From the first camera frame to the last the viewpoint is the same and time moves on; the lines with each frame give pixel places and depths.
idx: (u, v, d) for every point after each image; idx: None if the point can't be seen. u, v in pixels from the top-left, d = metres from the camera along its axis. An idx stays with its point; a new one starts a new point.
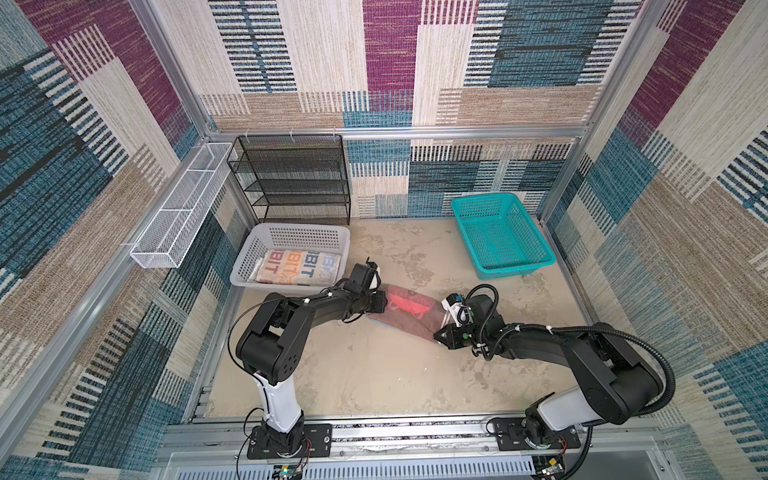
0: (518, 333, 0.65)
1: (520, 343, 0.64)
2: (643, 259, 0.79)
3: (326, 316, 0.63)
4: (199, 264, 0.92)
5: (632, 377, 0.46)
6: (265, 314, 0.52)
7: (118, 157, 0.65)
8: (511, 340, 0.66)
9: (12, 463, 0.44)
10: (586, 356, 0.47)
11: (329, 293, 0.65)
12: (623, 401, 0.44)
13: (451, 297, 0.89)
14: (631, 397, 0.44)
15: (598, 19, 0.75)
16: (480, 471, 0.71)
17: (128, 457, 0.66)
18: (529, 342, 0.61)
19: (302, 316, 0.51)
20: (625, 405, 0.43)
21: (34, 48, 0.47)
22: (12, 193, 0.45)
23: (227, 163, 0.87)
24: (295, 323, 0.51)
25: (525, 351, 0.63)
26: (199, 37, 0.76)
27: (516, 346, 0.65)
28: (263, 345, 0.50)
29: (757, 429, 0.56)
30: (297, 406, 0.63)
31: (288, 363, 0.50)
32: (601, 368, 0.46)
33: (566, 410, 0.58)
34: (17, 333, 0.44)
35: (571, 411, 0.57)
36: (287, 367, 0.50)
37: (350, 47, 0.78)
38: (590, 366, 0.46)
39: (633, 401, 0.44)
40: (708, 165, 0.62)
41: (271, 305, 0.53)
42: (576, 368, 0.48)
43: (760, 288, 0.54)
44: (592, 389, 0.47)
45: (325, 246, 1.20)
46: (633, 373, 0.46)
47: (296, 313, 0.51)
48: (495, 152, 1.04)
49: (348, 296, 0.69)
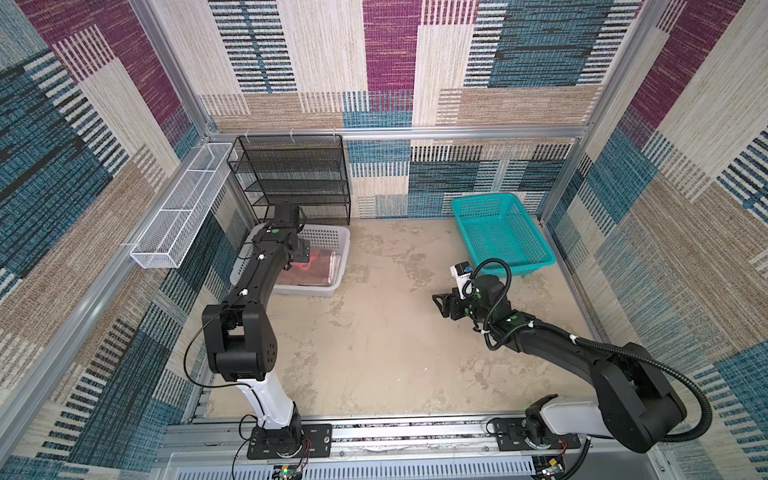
0: (531, 331, 0.60)
1: (532, 342, 0.60)
2: (643, 259, 0.79)
3: (273, 275, 0.58)
4: (199, 264, 0.92)
5: (661, 406, 0.44)
6: (216, 335, 0.48)
7: (118, 157, 0.65)
8: (520, 334, 0.62)
9: (12, 463, 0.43)
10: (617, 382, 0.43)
11: (262, 255, 0.58)
12: (646, 434, 0.41)
13: (460, 266, 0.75)
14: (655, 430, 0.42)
15: (598, 19, 0.75)
16: (480, 471, 0.71)
17: (128, 457, 0.66)
18: (542, 347, 0.58)
19: (252, 317, 0.47)
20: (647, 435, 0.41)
21: (34, 48, 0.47)
22: (12, 194, 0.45)
23: (226, 164, 0.87)
24: (253, 325, 0.47)
25: (535, 351, 0.60)
26: (199, 37, 0.76)
27: (524, 342, 0.62)
28: (231, 356, 0.49)
29: (757, 429, 0.56)
30: (291, 404, 0.67)
31: (268, 354, 0.51)
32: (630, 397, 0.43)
33: (571, 415, 0.58)
34: (17, 333, 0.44)
35: (576, 421, 0.57)
36: (269, 358, 0.51)
37: (350, 46, 0.77)
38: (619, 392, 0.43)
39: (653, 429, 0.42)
40: (708, 166, 0.62)
41: (216, 331, 0.47)
42: (601, 389, 0.45)
43: (760, 288, 0.54)
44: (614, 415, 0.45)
45: (325, 246, 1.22)
46: (663, 403, 0.44)
47: (244, 318, 0.47)
48: (495, 152, 1.04)
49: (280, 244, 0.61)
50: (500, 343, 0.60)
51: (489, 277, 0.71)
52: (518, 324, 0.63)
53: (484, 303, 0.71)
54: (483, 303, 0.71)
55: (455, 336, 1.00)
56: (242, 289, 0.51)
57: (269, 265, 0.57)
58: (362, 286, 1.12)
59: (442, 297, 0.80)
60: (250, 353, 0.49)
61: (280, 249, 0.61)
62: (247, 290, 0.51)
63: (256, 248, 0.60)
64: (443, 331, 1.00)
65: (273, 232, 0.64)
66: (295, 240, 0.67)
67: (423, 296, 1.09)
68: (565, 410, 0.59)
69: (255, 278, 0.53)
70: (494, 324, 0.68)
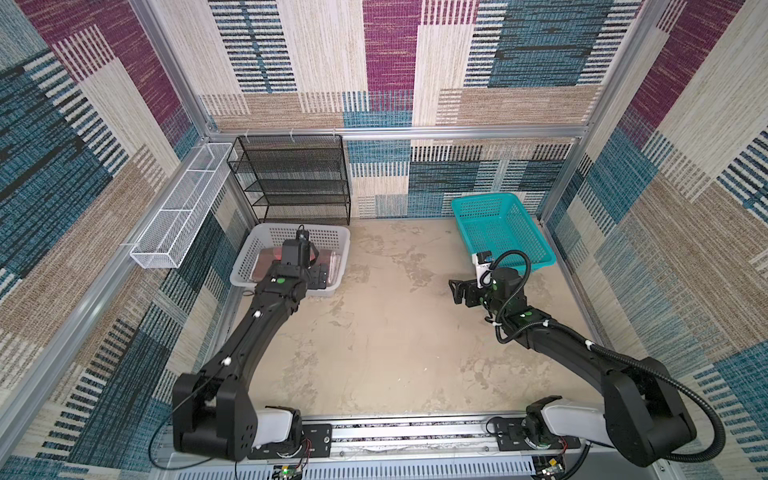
0: (544, 330, 0.59)
1: (544, 341, 0.59)
2: (643, 259, 0.79)
3: (266, 338, 0.51)
4: (199, 264, 0.92)
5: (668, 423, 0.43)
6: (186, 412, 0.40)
7: (118, 157, 0.65)
8: (532, 332, 0.61)
9: (12, 463, 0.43)
10: (630, 397, 0.42)
11: (258, 312, 0.52)
12: (650, 448, 0.41)
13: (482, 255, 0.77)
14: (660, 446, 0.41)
15: (598, 19, 0.75)
16: (480, 471, 0.71)
17: (128, 457, 0.66)
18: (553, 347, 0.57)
19: (227, 395, 0.40)
20: (650, 448, 0.41)
21: (35, 48, 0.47)
22: (12, 194, 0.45)
23: (226, 164, 0.87)
24: (224, 408, 0.40)
25: (545, 349, 0.59)
26: (199, 38, 0.76)
27: (535, 340, 0.61)
28: (200, 436, 0.42)
29: (757, 429, 0.56)
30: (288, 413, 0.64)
31: (243, 438, 0.43)
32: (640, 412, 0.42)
33: (575, 420, 0.57)
34: (17, 333, 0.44)
35: (579, 425, 0.56)
36: (244, 442, 0.44)
37: (350, 46, 0.77)
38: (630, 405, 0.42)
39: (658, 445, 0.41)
40: (708, 165, 0.62)
41: (187, 411, 0.40)
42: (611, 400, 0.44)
43: (760, 288, 0.54)
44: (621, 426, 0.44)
45: (325, 246, 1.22)
46: (671, 421, 0.43)
47: (217, 396, 0.40)
48: (495, 152, 1.04)
49: (282, 299, 0.55)
50: (510, 337, 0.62)
51: (509, 270, 0.69)
52: (531, 322, 0.62)
53: (499, 295, 0.70)
54: (499, 295, 0.70)
55: (455, 336, 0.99)
56: (226, 357, 0.45)
57: (264, 326, 0.50)
58: (362, 286, 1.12)
59: (458, 283, 0.79)
60: (219, 437, 0.41)
61: (282, 304, 0.55)
62: (230, 360, 0.44)
63: (255, 301, 0.54)
64: (443, 331, 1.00)
65: (278, 281, 0.59)
66: (302, 290, 0.62)
67: (423, 296, 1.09)
68: (567, 414, 0.59)
69: (244, 343, 0.47)
70: (506, 317, 0.67)
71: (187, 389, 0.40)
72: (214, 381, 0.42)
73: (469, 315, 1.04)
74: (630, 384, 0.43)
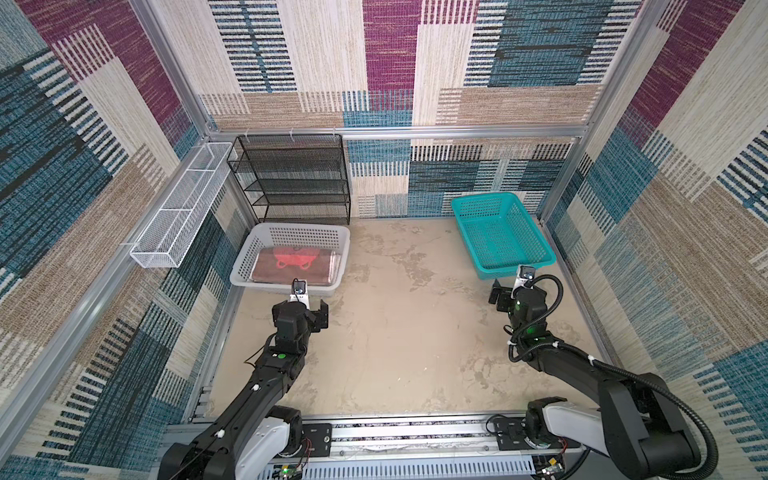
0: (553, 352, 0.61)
1: (551, 362, 0.61)
2: (643, 259, 0.79)
3: (262, 413, 0.53)
4: (199, 264, 0.92)
5: (668, 438, 0.42)
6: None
7: (118, 157, 0.65)
8: (543, 354, 0.63)
9: (12, 463, 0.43)
10: (622, 402, 0.44)
11: (256, 385, 0.54)
12: (644, 458, 0.41)
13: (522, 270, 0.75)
14: (656, 459, 0.41)
15: (598, 19, 0.75)
16: (480, 471, 0.71)
17: (128, 457, 0.66)
18: (557, 367, 0.60)
19: (218, 470, 0.40)
20: (645, 459, 0.41)
21: (34, 48, 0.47)
22: (12, 193, 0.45)
23: (226, 163, 0.87)
24: None
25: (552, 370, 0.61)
26: (199, 37, 0.76)
27: (545, 361, 0.63)
28: None
29: (757, 429, 0.56)
30: (281, 424, 0.63)
31: None
32: (634, 420, 0.43)
33: (575, 422, 0.57)
34: (17, 333, 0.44)
35: (579, 428, 0.56)
36: None
37: (350, 46, 0.77)
38: (622, 411, 0.43)
39: (653, 458, 0.41)
40: (708, 165, 0.62)
41: None
42: (607, 408, 0.45)
43: (760, 288, 0.54)
44: (617, 435, 0.44)
45: (325, 246, 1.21)
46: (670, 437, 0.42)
47: (209, 470, 0.40)
48: (495, 152, 1.04)
49: (280, 374, 0.57)
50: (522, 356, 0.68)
51: (536, 295, 0.69)
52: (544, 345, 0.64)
53: (522, 314, 0.70)
54: (520, 315, 0.71)
55: (455, 336, 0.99)
56: (220, 429, 0.45)
57: (260, 399, 0.52)
58: (362, 286, 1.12)
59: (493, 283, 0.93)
60: None
61: (279, 381, 0.57)
62: (223, 433, 0.45)
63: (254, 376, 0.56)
64: (443, 331, 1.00)
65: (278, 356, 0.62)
66: (299, 363, 0.64)
67: (423, 296, 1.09)
68: (567, 418, 0.59)
69: (239, 416, 0.48)
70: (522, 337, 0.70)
71: (176, 463, 0.40)
72: (203, 458, 0.43)
73: (469, 315, 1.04)
74: (624, 392, 0.44)
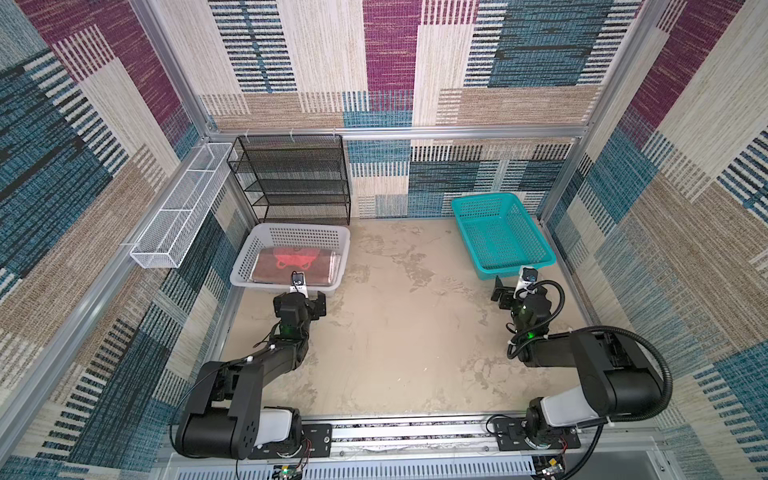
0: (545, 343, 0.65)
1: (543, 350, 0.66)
2: (643, 259, 0.79)
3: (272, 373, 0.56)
4: (199, 265, 0.92)
5: (637, 378, 0.46)
6: (207, 387, 0.45)
7: (118, 157, 0.65)
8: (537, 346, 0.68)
9: (12, 463, 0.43)
10: (588, 346, 0.49)
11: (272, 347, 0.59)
12: (612, 391, 0.44)
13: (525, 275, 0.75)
14: (623, 392, 0.44)
15: (598, 19, 0.75)
16: (480, 471, 0.71)
17: (128, 457, 0.66)
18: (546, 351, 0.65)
19: (252, 372, 0.46)
20: (613, 394, 0.44)
21: (35, 48, 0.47)
22: (12, 194, 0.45)
23: (226, 163, 0.87)
24: (247, 384, 0.45)
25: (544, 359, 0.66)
26: (199, 37, 0.76)
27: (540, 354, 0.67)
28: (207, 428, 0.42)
29: (757, 429, 0.56)
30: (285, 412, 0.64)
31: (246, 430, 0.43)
32: (599, 359, 0.48)
33: (565, 397, 0.59)
34: (17, 333, 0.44)
35: (569, 405, 0.58)
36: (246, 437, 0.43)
37: (350, 46, 0.77)
38: (590, 353, 0.48)
39: (620, 392, 0.44)
40: (708, 166, 0.62)
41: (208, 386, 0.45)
42: (580, 357, 0.50)
43: (760, 288, 0.54)
44: (590, 378, 0.48)
45: (325, 246, 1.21)
46: (638, 377, 0.46)
47: (245, 372, 0.46)
48: (495, 152, 1.04)
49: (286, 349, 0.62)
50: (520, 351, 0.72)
51: (541, 300, 0.72)
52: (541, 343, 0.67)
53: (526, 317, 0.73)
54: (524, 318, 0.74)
55: (456, 336, 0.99)
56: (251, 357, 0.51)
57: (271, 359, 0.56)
58: (362, 286, 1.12)
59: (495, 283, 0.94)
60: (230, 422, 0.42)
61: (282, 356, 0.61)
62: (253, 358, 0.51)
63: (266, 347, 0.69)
64: (443, 331, 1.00)
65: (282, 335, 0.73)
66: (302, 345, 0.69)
67: (423, 296, 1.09)
68: (560, 397, 0.61)
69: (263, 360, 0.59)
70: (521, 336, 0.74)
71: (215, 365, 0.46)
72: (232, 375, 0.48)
73: (469, 315, 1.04)
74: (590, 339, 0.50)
